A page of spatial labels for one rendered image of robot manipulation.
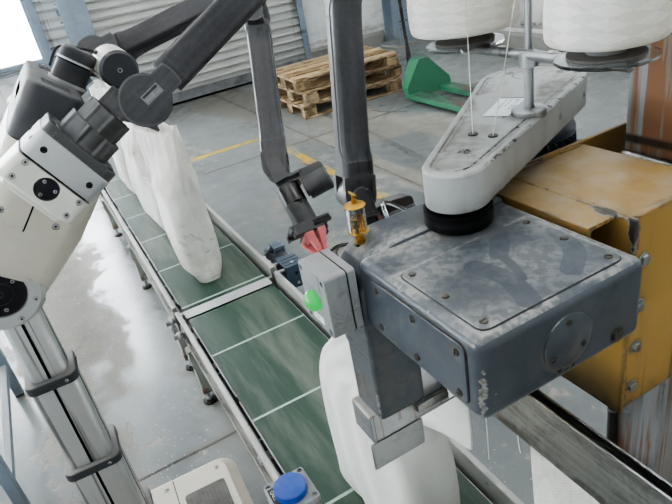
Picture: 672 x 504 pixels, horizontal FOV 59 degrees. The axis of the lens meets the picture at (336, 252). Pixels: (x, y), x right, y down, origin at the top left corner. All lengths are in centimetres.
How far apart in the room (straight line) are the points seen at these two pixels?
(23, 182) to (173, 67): 27
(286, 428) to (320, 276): 123
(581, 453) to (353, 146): 58
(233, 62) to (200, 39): 761
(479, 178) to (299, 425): 132
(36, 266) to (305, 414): 102
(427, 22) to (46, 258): 78
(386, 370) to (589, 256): 31
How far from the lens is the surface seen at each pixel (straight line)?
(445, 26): 92
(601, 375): 95
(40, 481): 277
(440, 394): 96
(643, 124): 101
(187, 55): 97
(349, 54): 103
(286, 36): 886
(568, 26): 75
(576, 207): 82
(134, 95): 95
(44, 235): 116
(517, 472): 223
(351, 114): 103
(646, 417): 127
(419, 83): 640
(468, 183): 74
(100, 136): 96
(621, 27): 74
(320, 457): 182
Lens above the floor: 170
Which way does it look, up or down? 28 degrees down
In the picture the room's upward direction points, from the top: 11 degrees counter-clockwise
